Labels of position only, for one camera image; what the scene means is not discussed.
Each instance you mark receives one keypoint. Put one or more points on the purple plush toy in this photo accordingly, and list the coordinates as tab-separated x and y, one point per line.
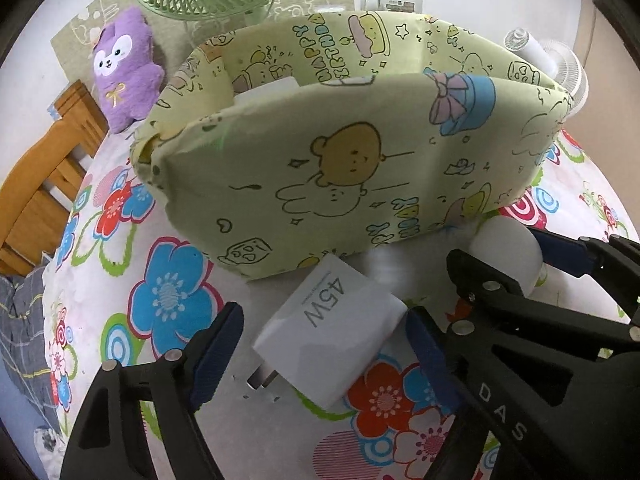
125	90

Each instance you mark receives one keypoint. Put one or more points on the wooden headboard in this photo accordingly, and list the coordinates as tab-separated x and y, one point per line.
40	180

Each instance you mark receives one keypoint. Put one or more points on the yellow printed fabric box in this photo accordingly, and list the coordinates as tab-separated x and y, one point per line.
300	160

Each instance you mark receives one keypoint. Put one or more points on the white charger adapter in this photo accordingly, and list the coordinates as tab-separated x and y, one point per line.
325	340

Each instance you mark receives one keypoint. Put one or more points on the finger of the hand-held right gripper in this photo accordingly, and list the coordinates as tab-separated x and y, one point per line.
565	255
480	272

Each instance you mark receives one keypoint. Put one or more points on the white earbuds case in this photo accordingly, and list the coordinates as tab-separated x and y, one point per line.
505	242

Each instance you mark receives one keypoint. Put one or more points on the beige printed wall poster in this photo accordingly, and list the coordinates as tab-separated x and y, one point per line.
75	35

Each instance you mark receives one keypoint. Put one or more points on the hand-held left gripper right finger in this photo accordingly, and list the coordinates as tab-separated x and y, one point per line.
430	355

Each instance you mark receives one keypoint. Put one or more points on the white patterned cloth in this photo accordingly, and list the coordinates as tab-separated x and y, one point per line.
47	442

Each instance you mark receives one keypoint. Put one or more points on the white floor fan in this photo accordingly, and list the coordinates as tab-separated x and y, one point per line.
565	70

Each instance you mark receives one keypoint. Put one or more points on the grey plaid blanket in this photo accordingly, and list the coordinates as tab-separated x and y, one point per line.
20	330

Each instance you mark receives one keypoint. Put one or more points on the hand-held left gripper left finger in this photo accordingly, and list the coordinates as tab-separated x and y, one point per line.
220	355

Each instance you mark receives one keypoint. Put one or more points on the floral tablecloth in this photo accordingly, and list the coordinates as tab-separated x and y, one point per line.
125	240

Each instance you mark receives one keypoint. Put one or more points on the small white box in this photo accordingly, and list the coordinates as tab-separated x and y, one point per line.
265	91

